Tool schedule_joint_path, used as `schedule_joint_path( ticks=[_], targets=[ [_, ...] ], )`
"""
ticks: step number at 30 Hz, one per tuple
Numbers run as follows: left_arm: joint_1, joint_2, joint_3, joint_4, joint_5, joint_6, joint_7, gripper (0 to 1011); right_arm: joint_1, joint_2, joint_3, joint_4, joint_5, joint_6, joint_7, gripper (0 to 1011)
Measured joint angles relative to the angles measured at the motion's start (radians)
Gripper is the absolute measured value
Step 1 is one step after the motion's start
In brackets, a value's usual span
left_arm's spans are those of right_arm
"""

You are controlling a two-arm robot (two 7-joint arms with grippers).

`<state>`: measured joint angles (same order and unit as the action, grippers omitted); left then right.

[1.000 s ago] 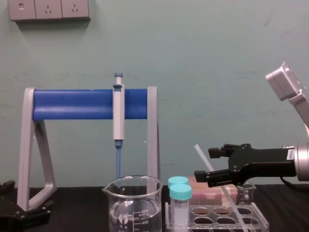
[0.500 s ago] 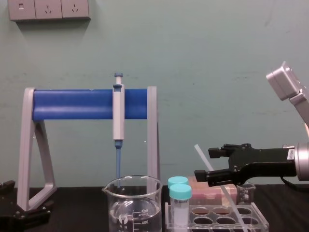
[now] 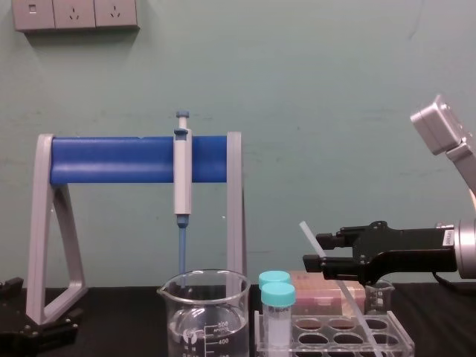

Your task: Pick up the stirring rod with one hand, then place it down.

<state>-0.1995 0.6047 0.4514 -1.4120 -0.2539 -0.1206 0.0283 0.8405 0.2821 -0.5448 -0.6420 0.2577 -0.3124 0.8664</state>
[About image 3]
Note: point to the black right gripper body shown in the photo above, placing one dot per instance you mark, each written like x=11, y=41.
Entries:
x=409, y=249

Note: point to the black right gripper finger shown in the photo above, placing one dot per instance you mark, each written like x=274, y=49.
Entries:
x=334, y=240
x=334, y=267

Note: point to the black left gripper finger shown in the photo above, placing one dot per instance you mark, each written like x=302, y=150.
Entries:
x=59, y=323
x=11, y=288

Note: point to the clear glass stirring rod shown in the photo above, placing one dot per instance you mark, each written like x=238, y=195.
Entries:
x=311, y=238

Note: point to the pink cardboard box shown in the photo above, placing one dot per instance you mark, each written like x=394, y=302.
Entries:
x=320, y=297

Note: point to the small glass beaker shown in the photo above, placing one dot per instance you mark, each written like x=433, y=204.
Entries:
x=379, y=299

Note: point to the teal capped plastic tube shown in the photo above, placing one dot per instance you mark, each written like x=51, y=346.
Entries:
x=278, y=316
x=274, y=277

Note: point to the black table cloth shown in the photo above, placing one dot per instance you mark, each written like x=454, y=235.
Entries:
x=122, y=327

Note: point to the clear acrylic tube rack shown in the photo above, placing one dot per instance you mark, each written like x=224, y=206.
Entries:
x=346, y=334

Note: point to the large glass beaker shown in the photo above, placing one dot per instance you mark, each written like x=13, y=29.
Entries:
x=208, y=320

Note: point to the grey and blue pipette stand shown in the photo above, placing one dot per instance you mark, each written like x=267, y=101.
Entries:
x=111, y=160

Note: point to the white and blue pipette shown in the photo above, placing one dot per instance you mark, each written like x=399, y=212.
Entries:
x=183, y=175

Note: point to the grey wall switch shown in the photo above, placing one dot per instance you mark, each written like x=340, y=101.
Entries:
x=32, y=11

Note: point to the grey wall socket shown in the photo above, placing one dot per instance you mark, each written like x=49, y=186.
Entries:
x=74, y=13
x=116, y=12

